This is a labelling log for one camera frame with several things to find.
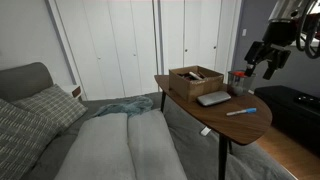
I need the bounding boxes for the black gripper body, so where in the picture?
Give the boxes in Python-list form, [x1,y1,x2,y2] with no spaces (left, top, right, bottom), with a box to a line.
[262,18,299,51]

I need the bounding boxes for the black low bench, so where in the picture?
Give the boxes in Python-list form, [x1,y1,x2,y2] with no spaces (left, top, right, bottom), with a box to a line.
[253,85,320,158]

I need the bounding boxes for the blue capped white marker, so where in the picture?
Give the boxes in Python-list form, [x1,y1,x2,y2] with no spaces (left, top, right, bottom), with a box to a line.
[226,107,258,117]

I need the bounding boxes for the white bifold closet door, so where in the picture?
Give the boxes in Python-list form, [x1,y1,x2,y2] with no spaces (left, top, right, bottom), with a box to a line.
[159,0,236,83]
[53,0,158,100]

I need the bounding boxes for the brown cardboard box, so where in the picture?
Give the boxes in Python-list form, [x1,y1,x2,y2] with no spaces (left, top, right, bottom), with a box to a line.
[168,65,225,103]

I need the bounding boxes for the dark wood side table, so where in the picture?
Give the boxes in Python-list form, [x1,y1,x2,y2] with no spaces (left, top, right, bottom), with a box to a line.
[154,73,273,180]

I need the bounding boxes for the gray rug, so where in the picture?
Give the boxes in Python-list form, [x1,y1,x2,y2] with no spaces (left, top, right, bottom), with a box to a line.
[153,92,298,180]

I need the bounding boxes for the teal throw blanket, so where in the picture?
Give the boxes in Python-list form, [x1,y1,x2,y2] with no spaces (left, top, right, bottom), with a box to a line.
[91,95,155,119]

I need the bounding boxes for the light gray folded duvet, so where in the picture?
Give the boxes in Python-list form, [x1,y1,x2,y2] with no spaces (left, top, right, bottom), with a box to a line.
[54,109,188,180]

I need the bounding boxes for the white bedside table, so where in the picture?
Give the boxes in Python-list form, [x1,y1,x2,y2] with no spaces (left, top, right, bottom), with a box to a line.
[60,84,83,100]

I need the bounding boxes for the gray plaid pillow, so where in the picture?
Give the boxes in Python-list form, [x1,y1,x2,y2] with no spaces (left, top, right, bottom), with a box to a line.
[12,83,89,135]

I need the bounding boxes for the gray sofa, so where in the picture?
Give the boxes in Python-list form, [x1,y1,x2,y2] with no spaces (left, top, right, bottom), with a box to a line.
[0,61,168,180]

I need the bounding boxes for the gray dashed pattern pillow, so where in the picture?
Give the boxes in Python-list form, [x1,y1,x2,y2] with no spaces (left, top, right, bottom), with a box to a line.
[0,98,60,180]

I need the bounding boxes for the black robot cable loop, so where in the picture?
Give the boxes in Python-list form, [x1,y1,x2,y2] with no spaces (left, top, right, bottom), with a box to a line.
[295,0,320,60]

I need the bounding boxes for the gray wire mesh cup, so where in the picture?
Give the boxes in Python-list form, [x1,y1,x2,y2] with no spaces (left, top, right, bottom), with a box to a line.
[227,70,257,97]

